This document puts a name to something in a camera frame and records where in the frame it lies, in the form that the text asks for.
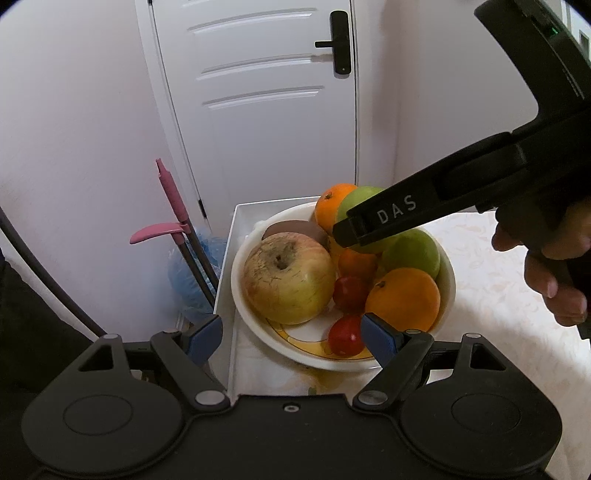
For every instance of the door hinge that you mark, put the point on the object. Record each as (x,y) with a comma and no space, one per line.
(202,207)

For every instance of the small green apple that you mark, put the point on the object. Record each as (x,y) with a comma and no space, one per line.
(358,201)

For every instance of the orange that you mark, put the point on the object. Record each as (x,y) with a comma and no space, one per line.
(330,207)
(401,300)

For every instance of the brown kiwi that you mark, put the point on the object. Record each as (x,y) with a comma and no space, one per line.
(295,228)

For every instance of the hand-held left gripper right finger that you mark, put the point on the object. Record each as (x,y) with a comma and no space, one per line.
(376,339)

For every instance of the large yellow-red apple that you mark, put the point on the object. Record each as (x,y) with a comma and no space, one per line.
(286,277)

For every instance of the white door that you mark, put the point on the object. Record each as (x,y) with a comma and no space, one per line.
(258,138)

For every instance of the person's right hand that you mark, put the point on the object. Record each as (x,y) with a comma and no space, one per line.
(570,302)

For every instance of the white table with floral top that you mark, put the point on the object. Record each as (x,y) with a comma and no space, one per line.
(485,286)

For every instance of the small tangerine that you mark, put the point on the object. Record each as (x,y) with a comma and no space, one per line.
(358,265)
(336,249)

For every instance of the white bowl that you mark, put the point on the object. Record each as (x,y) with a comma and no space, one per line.
(304,334)

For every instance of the red tomato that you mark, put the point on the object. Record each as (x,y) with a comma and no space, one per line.
(350,293)
(345,337)

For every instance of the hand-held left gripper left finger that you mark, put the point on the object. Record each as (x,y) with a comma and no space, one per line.
(205,337)

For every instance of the large green apple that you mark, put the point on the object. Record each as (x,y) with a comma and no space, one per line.
(411,254)

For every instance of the blue plastic bag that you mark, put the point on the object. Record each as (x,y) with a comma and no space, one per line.
(184,286)

